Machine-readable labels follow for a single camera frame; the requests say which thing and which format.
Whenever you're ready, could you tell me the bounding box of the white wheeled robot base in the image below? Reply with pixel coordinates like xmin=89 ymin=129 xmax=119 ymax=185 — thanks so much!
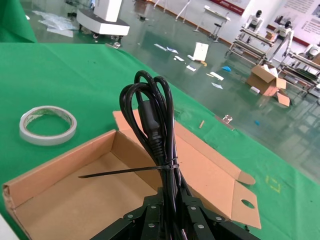
xmin=76 ymin=0 xmax=131 ymax=41

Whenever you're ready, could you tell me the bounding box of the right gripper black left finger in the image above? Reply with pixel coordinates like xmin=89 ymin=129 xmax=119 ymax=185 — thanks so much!
xmin=93 ymin=189 xmax=165 ymax=240

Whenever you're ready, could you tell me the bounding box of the clear plastic bags pile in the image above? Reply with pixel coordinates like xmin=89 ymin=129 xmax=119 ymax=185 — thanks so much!
xmin=32 ymin=9 xmax=76 ymax=38

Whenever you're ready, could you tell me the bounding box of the green table cloth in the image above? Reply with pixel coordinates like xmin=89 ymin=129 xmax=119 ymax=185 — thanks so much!
xmin=0 ymin=42 xmax=320 ymax=240

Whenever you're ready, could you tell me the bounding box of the white standing sign board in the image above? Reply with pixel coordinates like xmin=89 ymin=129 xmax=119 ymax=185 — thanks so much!
xmin=194 ymin=41 xmax=210 ymax=63

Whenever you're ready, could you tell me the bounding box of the white humanoid robot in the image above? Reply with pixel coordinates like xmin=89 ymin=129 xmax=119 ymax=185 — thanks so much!
xmin=303 ymin=43 xmax=320 ymax=61
xmin=273 ymin=21 xmax=295 ymax=58
xmin=243 ymin=9 xmax=265 ymax=33

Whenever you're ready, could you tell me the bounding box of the white double-sided tape roll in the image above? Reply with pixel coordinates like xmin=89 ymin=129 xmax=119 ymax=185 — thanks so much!
xmin=19 ymin=105 xmax=78 ymax=147

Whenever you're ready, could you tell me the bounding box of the cardboard box with open lid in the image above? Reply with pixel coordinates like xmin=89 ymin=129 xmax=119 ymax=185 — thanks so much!
xmin=2 ymin=109 xmax=262 ymax=240

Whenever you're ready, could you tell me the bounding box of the open cardboard box on floor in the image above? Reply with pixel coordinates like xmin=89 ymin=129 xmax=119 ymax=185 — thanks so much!
xmin=246 ymin=63 xmax=292 ymax=107

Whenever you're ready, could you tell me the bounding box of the green fabric backdrop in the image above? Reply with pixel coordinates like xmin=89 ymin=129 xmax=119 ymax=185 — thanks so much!
xmin=0 ymin=0 xmax=38 ymax=44

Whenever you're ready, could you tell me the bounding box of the metal frame rack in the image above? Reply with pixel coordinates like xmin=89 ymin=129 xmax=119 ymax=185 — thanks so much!
xmin=278 ymin=51 xmax=320 ymax=97
xmin=226 ymin=26 xmax=278 ymax=67

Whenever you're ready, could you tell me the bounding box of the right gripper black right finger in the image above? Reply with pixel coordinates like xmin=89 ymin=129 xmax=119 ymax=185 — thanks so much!
xmin=179 ymin=189 xmax=261 ymax=240

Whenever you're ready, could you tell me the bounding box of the black stool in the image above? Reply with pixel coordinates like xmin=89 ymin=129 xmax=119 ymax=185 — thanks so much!
xmin=208 ymin=22 xmax=223 ymax=42

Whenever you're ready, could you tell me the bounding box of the wall poster with red stripe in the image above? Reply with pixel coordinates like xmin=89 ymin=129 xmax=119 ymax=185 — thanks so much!
xmin=284 ymin=0 xmax=320 ymax=46
xmin=209 ymin=0 xmax=246 ymax=16

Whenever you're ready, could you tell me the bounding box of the white desk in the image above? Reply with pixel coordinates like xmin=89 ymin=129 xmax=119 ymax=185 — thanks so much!
xmin=193 ymin=4 xmax=232 ymax=33

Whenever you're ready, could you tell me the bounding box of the black power cable bundle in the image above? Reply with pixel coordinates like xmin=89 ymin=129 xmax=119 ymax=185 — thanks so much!
xmin=77 ymin=69 xmax=191 ymax=240

